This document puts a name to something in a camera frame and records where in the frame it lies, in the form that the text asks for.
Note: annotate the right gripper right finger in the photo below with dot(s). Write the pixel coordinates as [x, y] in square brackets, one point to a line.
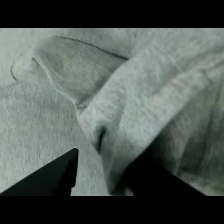
[156, 181]

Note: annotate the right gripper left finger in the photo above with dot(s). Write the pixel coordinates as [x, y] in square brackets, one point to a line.
[50, 180]

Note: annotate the grey garment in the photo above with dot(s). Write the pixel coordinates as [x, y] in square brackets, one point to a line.
[133, 93]

